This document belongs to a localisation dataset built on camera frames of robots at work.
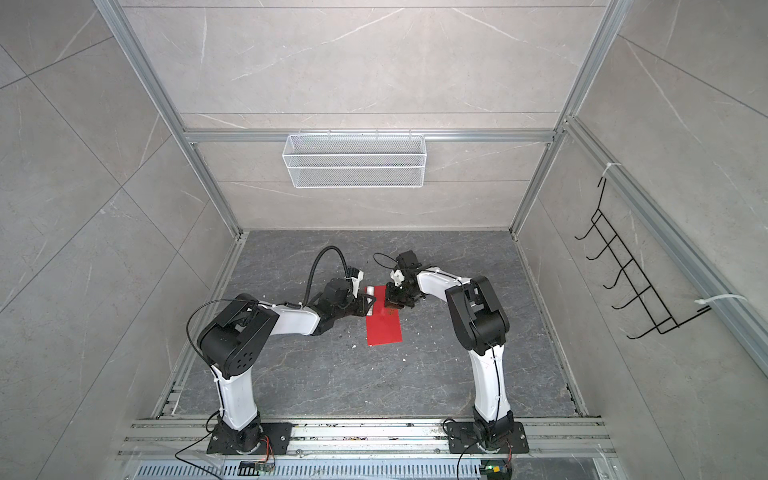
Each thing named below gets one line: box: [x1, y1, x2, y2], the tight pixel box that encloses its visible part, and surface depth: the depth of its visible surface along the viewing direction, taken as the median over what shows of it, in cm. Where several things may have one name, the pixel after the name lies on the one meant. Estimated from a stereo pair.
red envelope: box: [366, 285, 402, 346], surface depth 96 cm
